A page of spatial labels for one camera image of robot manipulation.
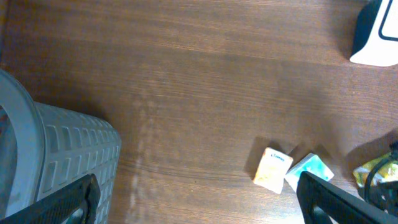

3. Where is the white barcode scanner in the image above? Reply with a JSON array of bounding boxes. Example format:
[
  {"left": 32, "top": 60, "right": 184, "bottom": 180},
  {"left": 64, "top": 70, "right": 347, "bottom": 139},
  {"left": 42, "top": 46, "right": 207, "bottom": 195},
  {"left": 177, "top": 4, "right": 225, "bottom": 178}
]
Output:
[{"left": 349, "top": 0, "right": 397, "bottom": 67}]

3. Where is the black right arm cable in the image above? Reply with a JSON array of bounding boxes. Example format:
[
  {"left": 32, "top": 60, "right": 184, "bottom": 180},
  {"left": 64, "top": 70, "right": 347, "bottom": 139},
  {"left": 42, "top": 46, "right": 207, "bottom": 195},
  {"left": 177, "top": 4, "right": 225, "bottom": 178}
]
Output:
[{"left": 363, "top": 155, "right": 396, "bottom": 200}]

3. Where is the teal tissue pack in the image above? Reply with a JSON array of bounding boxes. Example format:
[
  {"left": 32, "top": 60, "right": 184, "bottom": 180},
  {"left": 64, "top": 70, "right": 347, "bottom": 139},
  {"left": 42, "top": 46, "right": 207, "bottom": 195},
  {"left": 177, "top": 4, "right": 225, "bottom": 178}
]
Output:
[{"left": 285, "top": 153, "right": 334, "bottom": 192}]

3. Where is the green yellow drink carton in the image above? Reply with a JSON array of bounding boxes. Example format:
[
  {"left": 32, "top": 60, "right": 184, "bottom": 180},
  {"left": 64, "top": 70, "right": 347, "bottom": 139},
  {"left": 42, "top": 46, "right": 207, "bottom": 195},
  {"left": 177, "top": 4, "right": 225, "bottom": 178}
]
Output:
[{"left": 353, "top": 153, "right": 397, "bottom": 188}]

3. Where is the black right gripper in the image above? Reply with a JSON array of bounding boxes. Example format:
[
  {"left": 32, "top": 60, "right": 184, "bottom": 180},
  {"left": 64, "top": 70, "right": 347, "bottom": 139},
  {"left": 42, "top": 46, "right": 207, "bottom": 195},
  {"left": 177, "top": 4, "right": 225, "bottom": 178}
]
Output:
[{"left": 363, "top": 141, "right": 397, "bottom": 217}]

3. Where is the grey plastic mesh basket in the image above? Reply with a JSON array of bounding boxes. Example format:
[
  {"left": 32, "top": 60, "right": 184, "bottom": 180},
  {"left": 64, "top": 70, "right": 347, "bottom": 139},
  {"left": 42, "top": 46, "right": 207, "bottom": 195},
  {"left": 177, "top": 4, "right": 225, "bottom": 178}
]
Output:
[{"left": 1, "top": 71, "right": 121, "bottom": 223}]

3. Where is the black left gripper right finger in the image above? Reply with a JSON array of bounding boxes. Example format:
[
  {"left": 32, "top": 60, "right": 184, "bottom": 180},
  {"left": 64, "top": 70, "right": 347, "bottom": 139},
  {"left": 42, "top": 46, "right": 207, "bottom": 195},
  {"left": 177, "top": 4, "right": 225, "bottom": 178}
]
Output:
[{"left": 297, "top": 172, "right": 397, "bottom": 224}]

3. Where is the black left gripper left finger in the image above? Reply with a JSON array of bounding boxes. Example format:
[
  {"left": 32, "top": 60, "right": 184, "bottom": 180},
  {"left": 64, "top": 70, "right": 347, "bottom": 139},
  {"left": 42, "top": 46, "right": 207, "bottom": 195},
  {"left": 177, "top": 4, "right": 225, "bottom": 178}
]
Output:
[{"left": 1, "top": 174, "right": 101, "bottom": 224}]

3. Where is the orange tissue pack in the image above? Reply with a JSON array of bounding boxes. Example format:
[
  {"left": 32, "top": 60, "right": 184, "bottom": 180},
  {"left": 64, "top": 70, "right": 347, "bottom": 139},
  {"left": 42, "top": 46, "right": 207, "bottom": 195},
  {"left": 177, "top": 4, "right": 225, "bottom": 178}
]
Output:
[{"left": 253, "top": 147, "right": 294, "bottom": 194}]

